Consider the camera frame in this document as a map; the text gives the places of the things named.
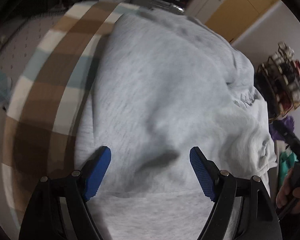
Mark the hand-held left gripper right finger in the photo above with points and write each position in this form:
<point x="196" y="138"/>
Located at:
<point x="202" y="175"/>

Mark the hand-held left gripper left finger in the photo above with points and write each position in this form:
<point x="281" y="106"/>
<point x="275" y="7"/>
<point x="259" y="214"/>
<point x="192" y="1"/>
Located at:
<point x="97" y="172"/>

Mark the grey sweatshirt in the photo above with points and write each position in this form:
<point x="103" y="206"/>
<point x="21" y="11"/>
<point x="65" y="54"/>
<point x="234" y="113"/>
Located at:
<point x="165" y="92"/>

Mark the teal cloth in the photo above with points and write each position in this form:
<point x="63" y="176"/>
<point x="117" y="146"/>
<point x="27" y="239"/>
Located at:
<point x="286" y="165"/>

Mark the purple cloth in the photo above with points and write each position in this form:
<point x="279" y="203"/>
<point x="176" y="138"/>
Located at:
<point x="273" y="132"/>

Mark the wooden shoe rack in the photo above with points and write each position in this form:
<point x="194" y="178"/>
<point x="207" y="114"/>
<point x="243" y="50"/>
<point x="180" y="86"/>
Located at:
<point x="285" y="80"/>

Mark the pack of water bottles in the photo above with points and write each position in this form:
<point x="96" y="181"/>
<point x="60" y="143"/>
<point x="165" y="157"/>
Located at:
<point x="0" y="90"/>

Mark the brown white checked blanket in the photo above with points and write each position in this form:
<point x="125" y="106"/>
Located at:
<point x="65" y="42"/>

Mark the grey perforated mat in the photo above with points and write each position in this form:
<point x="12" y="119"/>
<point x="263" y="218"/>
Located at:
<point x="15" y="47"/>

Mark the yellow wooden door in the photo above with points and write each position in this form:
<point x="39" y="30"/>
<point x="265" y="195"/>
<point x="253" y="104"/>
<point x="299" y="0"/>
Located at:
<point x="240" y="7"/>

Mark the silver suitcase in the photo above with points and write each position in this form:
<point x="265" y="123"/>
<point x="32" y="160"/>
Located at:
<point x="150" y="0"/>

